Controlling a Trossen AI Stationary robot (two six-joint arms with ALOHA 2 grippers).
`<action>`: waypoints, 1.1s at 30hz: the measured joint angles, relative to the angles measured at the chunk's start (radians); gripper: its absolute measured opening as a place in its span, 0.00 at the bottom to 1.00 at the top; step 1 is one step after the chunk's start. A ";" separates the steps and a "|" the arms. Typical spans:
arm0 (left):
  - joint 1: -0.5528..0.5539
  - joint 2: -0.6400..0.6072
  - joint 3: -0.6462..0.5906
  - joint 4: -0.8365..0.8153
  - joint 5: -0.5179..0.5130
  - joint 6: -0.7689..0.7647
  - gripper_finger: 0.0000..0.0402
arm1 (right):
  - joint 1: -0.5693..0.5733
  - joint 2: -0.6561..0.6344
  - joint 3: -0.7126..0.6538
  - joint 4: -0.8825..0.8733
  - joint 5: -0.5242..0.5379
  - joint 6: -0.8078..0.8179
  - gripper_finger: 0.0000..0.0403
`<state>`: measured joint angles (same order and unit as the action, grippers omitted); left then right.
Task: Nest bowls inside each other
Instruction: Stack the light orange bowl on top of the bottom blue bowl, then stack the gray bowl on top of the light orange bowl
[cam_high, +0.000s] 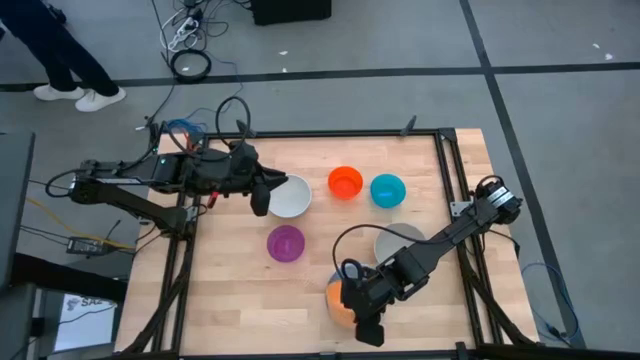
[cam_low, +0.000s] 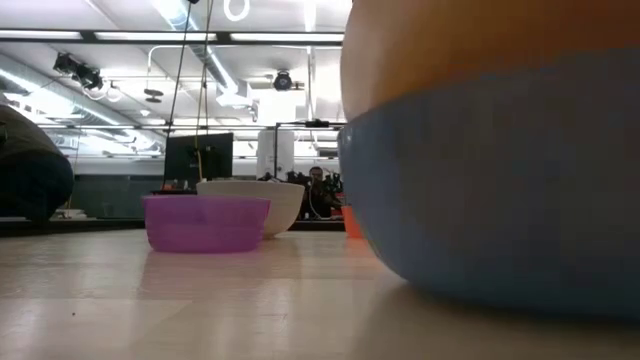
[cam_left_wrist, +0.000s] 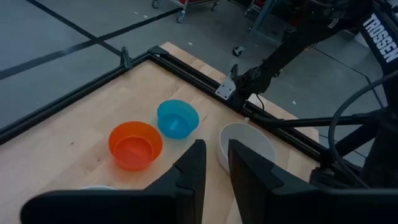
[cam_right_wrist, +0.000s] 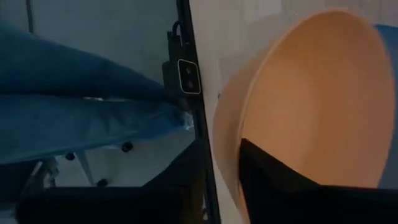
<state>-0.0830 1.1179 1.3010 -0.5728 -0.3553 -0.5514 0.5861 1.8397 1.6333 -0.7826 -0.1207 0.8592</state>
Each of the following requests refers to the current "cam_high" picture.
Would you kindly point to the purple bowl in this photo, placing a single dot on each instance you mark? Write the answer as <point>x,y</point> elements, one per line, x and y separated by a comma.
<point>285,243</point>

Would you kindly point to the black power adapter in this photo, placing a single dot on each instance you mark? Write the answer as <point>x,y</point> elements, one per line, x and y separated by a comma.
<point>85,245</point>

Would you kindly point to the white bowl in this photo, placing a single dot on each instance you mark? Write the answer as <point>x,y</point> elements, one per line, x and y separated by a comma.
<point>294,197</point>

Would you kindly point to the teal bowl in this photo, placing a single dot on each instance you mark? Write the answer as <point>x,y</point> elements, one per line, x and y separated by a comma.
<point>388,191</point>

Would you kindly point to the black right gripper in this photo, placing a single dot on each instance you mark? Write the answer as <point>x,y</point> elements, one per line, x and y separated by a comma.
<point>370,295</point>

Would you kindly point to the white printed sign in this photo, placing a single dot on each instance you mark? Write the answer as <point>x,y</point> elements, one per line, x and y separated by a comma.
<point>85,320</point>

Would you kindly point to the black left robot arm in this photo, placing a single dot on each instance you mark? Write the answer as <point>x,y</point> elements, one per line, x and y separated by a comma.
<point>125,197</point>

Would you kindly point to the small orange bowl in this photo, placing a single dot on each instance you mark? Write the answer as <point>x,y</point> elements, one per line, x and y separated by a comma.
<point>345,182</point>

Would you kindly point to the black box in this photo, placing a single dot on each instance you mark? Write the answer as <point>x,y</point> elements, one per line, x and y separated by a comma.
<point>291,11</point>

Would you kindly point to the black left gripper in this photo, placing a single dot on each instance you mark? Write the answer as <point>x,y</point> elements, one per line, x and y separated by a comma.
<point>230,170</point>

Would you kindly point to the black aluminium frame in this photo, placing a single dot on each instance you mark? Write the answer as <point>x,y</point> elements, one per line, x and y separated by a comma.
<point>445,165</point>

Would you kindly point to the large orange bowl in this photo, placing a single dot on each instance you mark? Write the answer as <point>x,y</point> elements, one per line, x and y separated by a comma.
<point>335,310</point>

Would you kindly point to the black cabinet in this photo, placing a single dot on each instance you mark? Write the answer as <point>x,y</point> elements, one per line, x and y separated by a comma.
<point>12,210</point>

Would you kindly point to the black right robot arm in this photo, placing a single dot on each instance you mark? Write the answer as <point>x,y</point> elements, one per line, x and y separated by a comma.
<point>460,225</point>

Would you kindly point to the grey bowl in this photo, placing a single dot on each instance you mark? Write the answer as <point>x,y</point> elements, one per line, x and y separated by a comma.
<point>387,245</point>

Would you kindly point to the grey metal bracket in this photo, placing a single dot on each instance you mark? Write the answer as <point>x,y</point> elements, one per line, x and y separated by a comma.
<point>460,208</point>

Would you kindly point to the white power strip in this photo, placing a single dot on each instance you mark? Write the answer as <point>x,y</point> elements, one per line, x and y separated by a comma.
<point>181,35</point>

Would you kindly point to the person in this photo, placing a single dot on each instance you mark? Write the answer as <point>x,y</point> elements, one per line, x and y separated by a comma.
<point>55,45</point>

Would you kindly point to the white shoe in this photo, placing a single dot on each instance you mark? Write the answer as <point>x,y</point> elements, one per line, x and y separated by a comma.
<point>99,100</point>
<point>57,92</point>

